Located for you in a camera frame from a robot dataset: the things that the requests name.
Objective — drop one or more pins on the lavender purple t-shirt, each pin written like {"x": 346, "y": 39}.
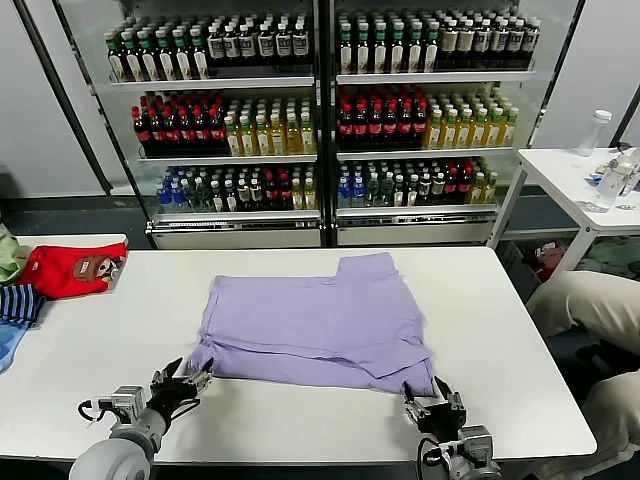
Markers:
{"x": 310, "y": 325}

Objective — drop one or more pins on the dark plastic crate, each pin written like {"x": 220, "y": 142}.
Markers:
{"x": 517, "y": 270}

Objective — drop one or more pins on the red clothes pile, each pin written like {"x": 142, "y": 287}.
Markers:
{"x": 547, "y": 260}

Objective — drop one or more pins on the small blue packet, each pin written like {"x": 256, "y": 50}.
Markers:
{"x": 596, "y": 173}

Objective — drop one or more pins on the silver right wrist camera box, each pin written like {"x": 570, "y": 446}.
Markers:
{"x": 476, "y": 440}

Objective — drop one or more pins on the dark diagonal partition post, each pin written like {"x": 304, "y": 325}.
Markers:
{"x": 66, "y": 100}

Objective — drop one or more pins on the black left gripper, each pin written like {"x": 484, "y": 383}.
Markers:
{"x": 172, "y": 400}

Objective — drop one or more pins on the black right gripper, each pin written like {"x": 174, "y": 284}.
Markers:
{"x": 442, "y": 417}

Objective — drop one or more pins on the tall clear bottle white cap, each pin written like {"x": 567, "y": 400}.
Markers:
{"x": 592, "y": 132}

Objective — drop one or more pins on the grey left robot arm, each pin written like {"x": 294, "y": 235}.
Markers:
{"x": 120, "y": 452}

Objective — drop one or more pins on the light blue garment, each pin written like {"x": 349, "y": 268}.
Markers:
{"x": 9, "y": 345}

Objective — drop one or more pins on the white side table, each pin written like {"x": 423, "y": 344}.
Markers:
{"x": 555, "y": 175}

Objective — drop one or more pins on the blue striped garment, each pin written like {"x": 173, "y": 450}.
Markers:
{"x": 17, "y": 305}

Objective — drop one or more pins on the beverage display cabinet with bottles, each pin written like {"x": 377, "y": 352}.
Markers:
{"x": 425, "y": 150}
{"x": 220, "y": 150}

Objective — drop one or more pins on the small white table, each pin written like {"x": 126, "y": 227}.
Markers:
{"x": 65, "y": 240}

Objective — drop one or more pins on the light green garment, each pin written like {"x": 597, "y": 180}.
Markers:
{"x": 7, "y": 257}

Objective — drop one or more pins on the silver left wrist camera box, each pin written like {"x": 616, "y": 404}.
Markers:
{"x": 127, "y": 400}

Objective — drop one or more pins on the green clothes pile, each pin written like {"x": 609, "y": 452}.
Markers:
{"x": 612, "y": 257}

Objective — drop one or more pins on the red cartoon print shirt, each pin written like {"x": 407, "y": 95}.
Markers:
{"x": 60, "y": 272}

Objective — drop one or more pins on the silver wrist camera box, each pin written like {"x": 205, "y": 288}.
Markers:
{"x": 476, "y": 440}
{"x": 127, "y": 400}

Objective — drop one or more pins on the wide clear bottle white lid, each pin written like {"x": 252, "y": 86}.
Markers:
{"x": 607, "y": 187}

